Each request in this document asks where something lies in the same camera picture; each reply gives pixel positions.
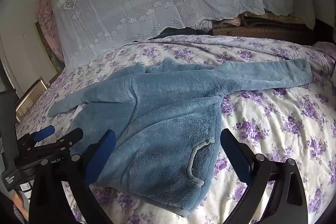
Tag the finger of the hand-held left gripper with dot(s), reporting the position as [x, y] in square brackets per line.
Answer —
[65, 140]
[43, 133]

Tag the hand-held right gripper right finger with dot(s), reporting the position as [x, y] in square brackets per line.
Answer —
[236, 155]

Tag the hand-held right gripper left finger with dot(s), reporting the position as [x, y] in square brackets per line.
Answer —
[101, 155]

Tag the blue fleece jacket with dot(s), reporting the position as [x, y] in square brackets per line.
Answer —
[162, 119]

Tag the pile of folded clothes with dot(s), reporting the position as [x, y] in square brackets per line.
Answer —
[231, 22]

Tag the person's left hand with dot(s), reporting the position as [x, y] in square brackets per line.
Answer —
[20, 203]

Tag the purple floral bedsheet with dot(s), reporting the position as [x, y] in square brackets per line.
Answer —
[283, 119]

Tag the pink floral pillow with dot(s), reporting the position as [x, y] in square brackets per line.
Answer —
[47, 19]

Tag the dark cloth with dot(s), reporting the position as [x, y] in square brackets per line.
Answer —
[168, 31]

